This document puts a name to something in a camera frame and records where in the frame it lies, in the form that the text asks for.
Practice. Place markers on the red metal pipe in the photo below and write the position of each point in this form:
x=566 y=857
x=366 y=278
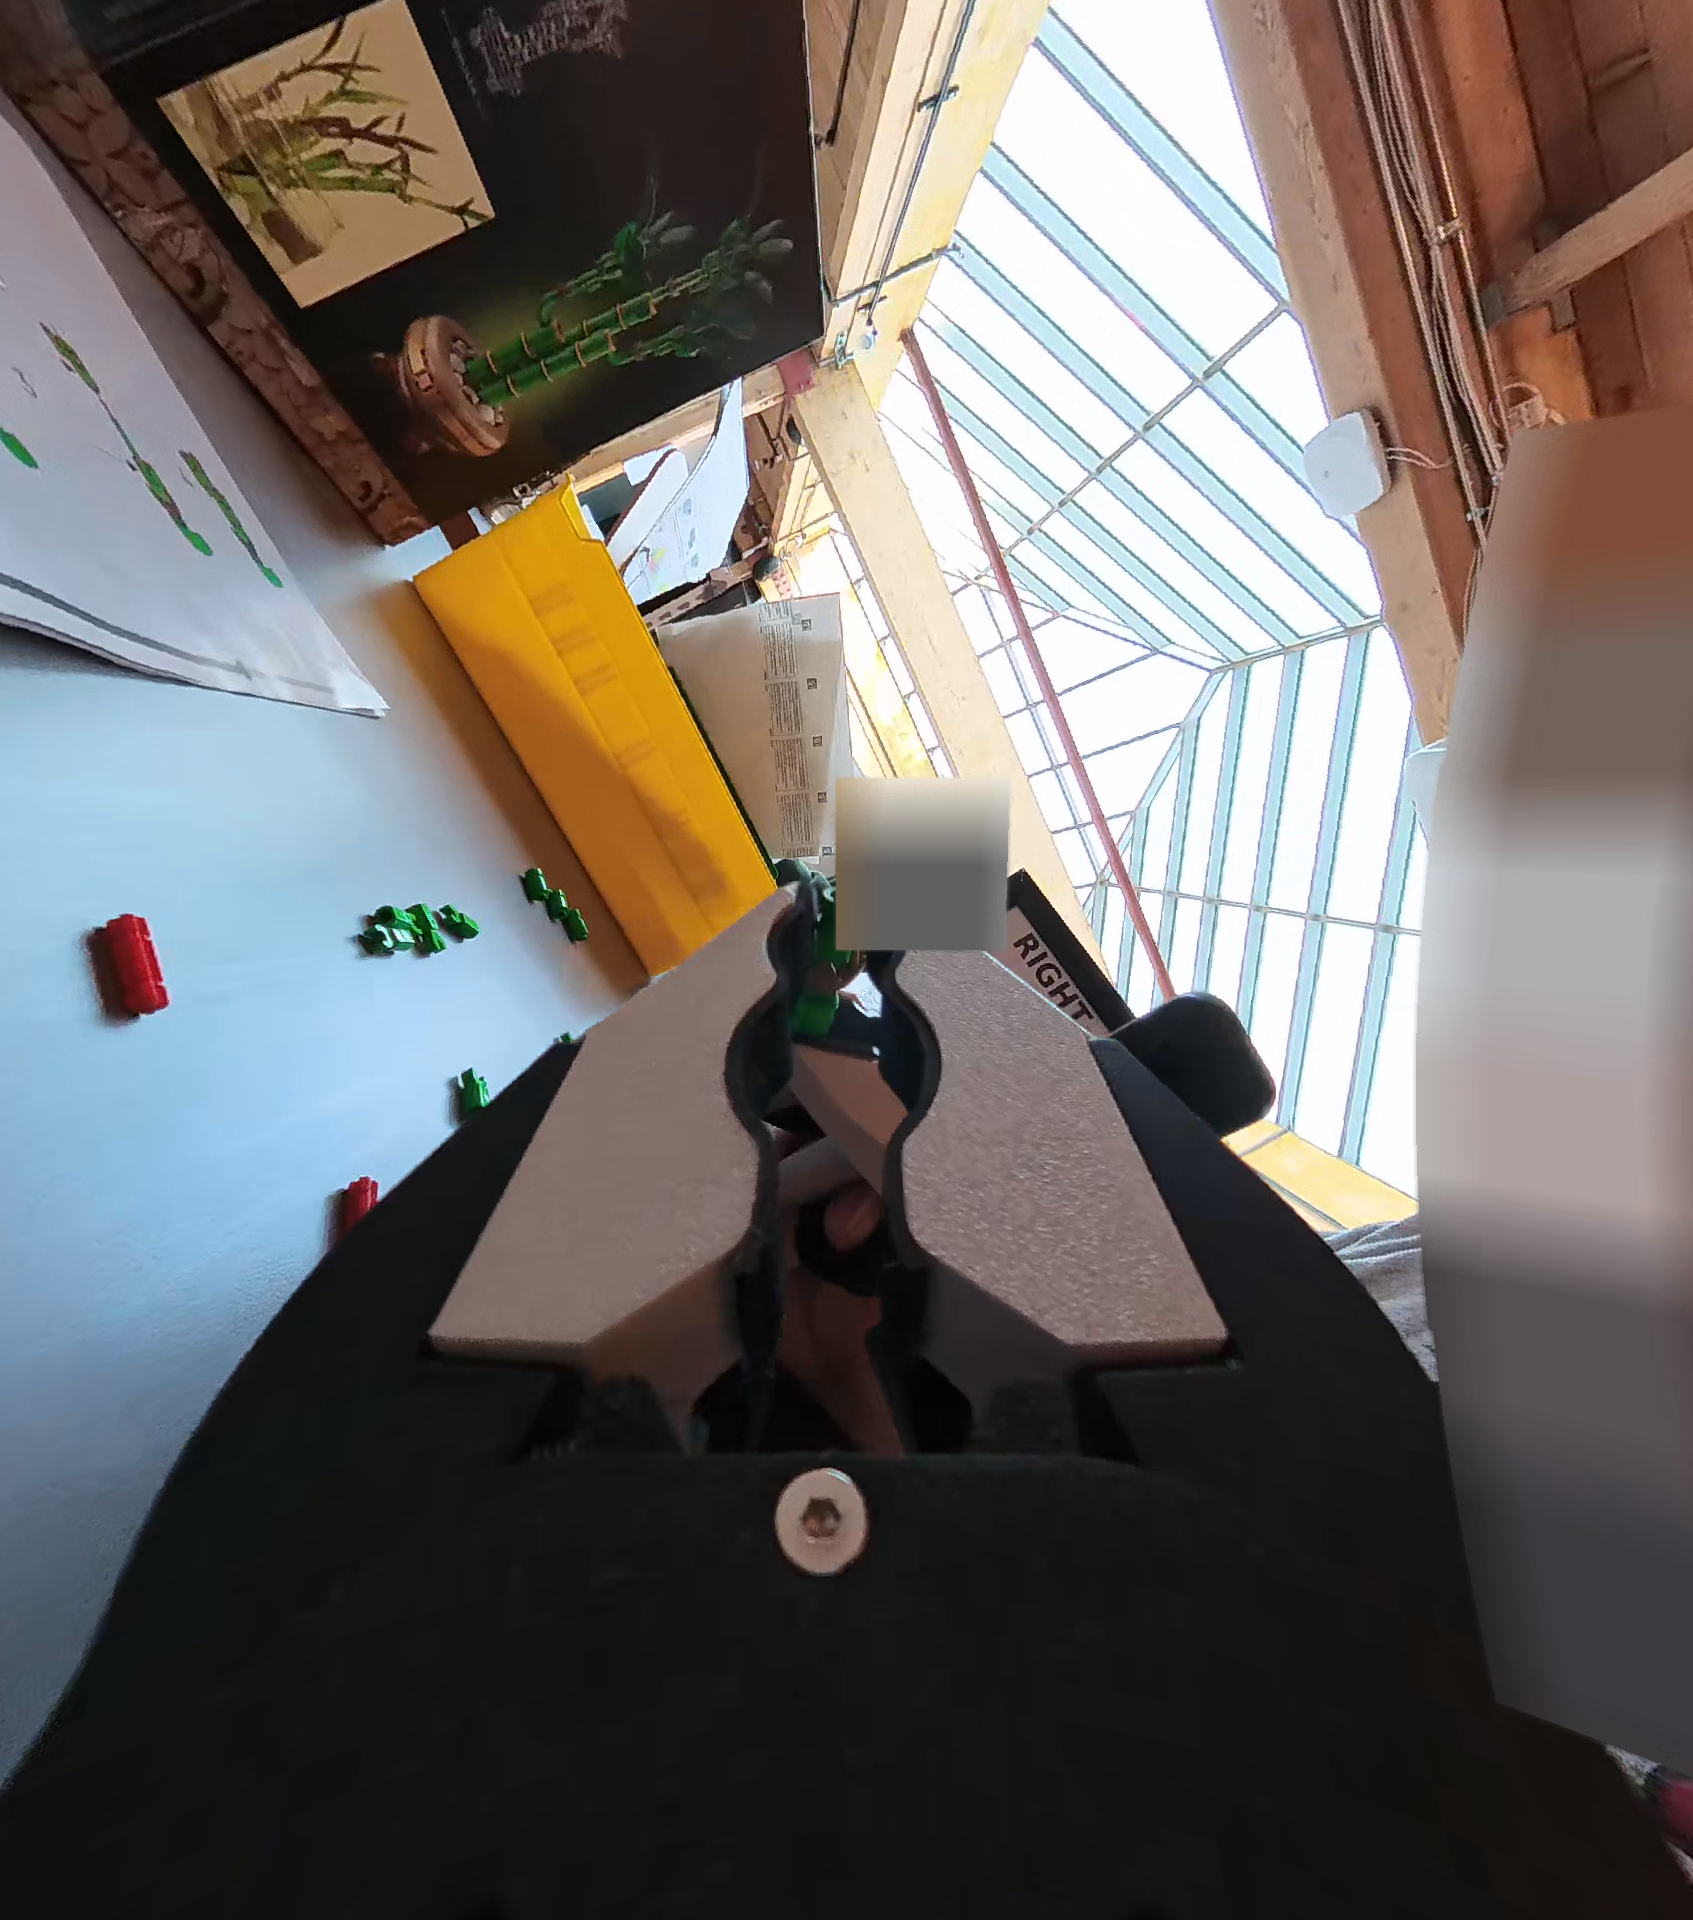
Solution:
x=1028 y=676

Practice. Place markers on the glass skylight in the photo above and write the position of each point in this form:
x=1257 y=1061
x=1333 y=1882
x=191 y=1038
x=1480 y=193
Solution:
x=1163 y=448

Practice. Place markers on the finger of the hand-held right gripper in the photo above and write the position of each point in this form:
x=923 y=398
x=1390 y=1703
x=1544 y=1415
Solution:
x=846 y=1107
x=816 y=1170

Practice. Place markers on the lego instruction booklet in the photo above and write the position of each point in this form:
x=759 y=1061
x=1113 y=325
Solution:
x=67 y=510

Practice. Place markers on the yellow plastic bin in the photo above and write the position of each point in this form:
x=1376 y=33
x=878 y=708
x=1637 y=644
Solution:
x=593 y=706

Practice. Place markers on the red lego brick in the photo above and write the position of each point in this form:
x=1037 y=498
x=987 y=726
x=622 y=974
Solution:
x=131 y=964
x=356 y=1205

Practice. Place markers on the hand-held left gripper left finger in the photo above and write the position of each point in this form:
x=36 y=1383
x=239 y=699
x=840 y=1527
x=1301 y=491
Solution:
x=622 y=1185

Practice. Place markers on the person's right hand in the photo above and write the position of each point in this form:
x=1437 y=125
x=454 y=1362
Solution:
x=836 y=1356

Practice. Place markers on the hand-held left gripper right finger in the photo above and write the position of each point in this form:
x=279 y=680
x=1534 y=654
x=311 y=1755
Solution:
x=1064 y=1185

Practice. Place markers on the white wall device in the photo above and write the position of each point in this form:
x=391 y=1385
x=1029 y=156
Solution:
x=1347 y=463

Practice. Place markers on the green lego leaf piece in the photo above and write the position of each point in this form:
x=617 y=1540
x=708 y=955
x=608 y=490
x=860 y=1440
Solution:
x=555 y=906
x=472 y=1092

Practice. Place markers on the black lego set box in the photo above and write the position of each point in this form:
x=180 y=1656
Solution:
x=607 y=148

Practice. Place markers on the pile of green lego pieces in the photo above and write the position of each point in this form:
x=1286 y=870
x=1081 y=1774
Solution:
x=414 y=928

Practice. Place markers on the green lego bamboo stem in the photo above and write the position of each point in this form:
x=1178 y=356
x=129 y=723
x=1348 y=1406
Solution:
x=813 y=1016

